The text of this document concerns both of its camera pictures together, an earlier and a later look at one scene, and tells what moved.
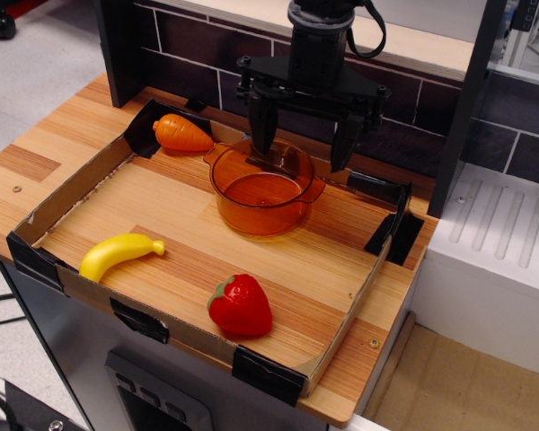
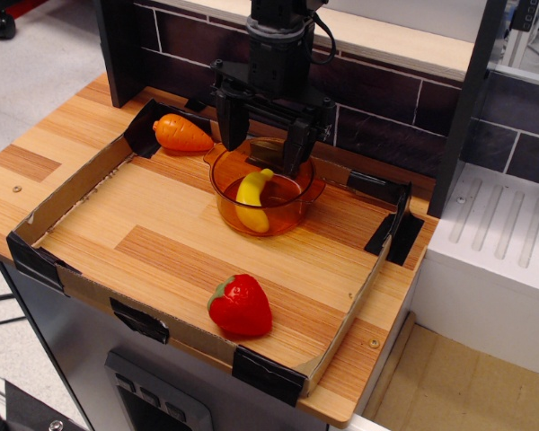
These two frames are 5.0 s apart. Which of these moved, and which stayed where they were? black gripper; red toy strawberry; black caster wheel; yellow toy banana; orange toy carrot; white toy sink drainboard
Moved: black gripper; yellow toy banana
Stayed: white toy sink drainboard; black caster wheel; orange toy carrot; red toy strawberry
